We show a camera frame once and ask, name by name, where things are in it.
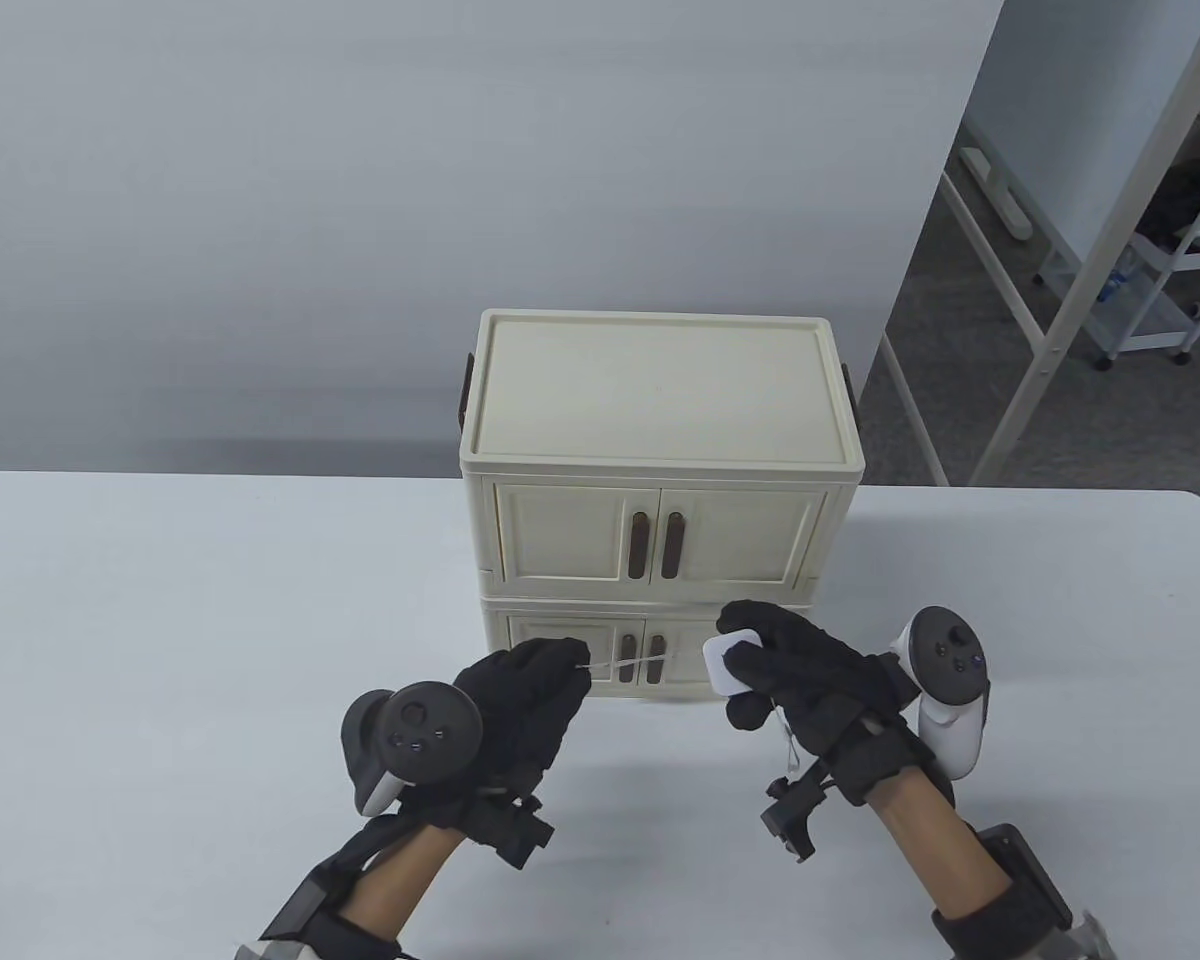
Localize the person's left hand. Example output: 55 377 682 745
453 637 594 803

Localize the person's right hand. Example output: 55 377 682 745
715 599 923 793

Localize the white dental floss box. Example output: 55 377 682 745
701 627 768 694

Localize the white floss thread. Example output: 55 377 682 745
577 652 707 673

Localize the person's left forearm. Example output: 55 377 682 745
340 822 473 943

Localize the person's right forearm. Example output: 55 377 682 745
863 772 1013 923

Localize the cream cabinet door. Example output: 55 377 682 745
495 483 653 584
643 616 723 692
657 485 827 586
506 613 641 691

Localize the black and white controller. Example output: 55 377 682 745
340 681 485 817
894 606 992 782

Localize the cream plastic two-tier cabinet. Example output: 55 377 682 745
457 308 867 702

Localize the white wheeled cart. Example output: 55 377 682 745
1090 160 1200 373

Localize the black bag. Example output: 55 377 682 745
1148 158 1200 253

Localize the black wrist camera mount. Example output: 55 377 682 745
463 788 557 868
759 762 843 865

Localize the black forearm strap with box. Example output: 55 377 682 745
258 808 406 960
928 823 1077 960

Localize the white metal rack frame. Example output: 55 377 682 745
878 0 1200 491

